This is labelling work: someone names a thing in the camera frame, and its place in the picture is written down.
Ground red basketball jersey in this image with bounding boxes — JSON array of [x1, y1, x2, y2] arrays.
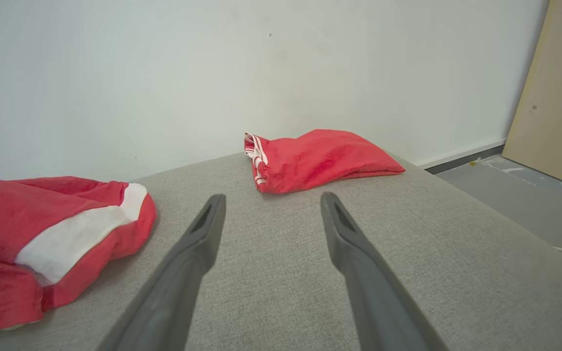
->
[[243, 129, 406, 195]]

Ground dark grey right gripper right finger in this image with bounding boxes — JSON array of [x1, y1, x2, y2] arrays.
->
[[320, 192, 450, 351]]

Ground red shorts with white stripe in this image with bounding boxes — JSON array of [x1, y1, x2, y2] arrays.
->
[[0, 175, 158, 335]]

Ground grey fabric sofa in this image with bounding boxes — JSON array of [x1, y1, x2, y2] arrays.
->
[[0, 151, 562, 351]]

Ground beige wooden board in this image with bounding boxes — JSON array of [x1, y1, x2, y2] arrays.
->
[[501, 0, 562, 194]]

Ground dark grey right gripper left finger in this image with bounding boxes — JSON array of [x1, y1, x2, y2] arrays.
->
[[97, 194, 227, 351]]

